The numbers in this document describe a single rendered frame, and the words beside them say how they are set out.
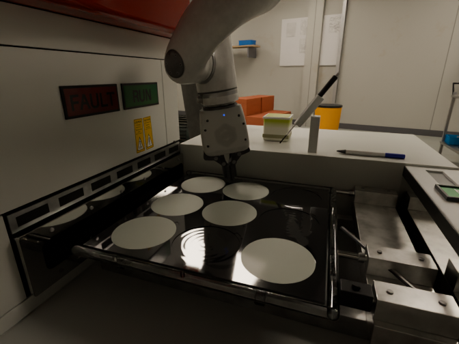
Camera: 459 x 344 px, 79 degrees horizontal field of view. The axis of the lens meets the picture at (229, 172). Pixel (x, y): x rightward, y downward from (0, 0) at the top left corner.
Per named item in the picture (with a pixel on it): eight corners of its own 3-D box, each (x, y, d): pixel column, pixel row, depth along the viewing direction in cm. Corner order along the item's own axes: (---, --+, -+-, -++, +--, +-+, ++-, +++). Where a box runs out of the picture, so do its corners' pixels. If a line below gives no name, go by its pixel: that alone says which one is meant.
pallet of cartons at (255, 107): (225, 138, 530) (225, 98, 507) (254, 127, 636) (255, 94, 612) (269, 143, 490) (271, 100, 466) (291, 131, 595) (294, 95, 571)
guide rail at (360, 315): (101, 269, 49) (98, 254, 48) (109, 262, 50) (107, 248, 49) (440, 360, 33) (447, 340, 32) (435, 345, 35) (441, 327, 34)
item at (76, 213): (26, 295, 39) (9, 236, 36) (179, 185, 79) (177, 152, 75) (35, 297, 39) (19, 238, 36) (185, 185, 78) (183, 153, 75)
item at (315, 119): (291, 151, 67) (296, 93, 63) (293, 147, 71) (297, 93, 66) (317, 153, 65) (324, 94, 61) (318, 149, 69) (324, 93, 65)
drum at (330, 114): (314, 141, 506) (318, 102, 484) (339, 144, 486) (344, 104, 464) (308, 146, 471) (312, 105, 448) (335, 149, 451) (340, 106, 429)
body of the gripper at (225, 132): (196, 106, 55) (205, 160, 59) (246, 97, 57) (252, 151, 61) (193, 102, 62) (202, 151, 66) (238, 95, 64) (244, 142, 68)
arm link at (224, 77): (219, 92, 53) (244, 85, 59) (207, 13, 48) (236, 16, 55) (186, 95, 57) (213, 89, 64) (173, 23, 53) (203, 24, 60)
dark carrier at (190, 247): (82, 248, 42) (82, 244, 42) (188, 175, 73) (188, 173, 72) (324, 307, 31) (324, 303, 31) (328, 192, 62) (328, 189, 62)
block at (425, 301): (373, 319, 31) (377, 298, 30) (369, 297, 34) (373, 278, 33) (458, 340, 29) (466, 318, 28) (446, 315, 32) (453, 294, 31)
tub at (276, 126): (261, 140, 79) (262, 116, 76) (266, 135, 85) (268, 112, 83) (288, 142, 76) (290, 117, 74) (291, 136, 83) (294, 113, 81)
